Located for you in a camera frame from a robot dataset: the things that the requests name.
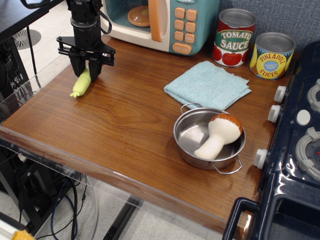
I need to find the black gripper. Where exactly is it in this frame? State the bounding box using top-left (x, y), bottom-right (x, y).
top-left (56, 23), bottom-right (116, 82)

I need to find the spoon with green carrot handle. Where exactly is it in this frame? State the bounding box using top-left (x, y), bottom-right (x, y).
top-left (70, 66), bottom-right (91, 98)

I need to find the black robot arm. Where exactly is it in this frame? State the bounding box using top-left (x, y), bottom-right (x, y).
top-left (56, 0), bottom-right (116, 81)

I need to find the round floor drain grate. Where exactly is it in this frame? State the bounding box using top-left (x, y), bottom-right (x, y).
top-left (13, 29), bottom-right (42, 50)

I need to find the black side desk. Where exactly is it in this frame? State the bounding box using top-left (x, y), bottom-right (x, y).
top-left (0, 0), bottom-right (62, 43)

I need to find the toy microwave oven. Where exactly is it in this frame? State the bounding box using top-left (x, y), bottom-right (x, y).
top-left (101, 0), bottom-right (220, 56)

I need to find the light blue folded cloth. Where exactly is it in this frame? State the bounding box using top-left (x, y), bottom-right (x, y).
top-left (163, 61), bottom-right (251, 111)

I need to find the small steel pot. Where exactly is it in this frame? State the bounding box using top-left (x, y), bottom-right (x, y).
top-left (173, 105), bottom-right (247, 175)

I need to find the plush mushroom toy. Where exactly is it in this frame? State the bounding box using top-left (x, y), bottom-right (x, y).
top-left (194, 113), bottom-right (243, 160)

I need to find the tomato sauce can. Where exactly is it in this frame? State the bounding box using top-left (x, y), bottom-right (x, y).
top-left (212, 8), bottom-right (257, 67)

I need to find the black table leg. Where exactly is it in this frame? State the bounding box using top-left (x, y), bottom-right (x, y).
top-left (103, 203), bottom-right (137, 240)

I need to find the clear acrylic table guard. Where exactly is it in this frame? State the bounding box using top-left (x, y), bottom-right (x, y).
top-left (0, 23), bottom-right (241, 236)

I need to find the yellow plush object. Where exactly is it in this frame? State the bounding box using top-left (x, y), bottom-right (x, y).
top-left (0, 230), bottom-right (35, 240)

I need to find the pineapple slices can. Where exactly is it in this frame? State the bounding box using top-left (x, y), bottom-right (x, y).
top-left (249, 32), bottom-right (296, 80)

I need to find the dark blue toy stove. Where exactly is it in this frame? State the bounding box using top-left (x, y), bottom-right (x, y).
top-left (223, 41), bottom-right (320, 240)

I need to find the black cable on floor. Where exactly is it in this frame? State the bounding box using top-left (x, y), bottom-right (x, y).
top-left (34, 174), bottom-right (88, 240)

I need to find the blue cable on floor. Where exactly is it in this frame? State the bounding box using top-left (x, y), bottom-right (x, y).
top-left (50, 177), bottom-right (79, 240)

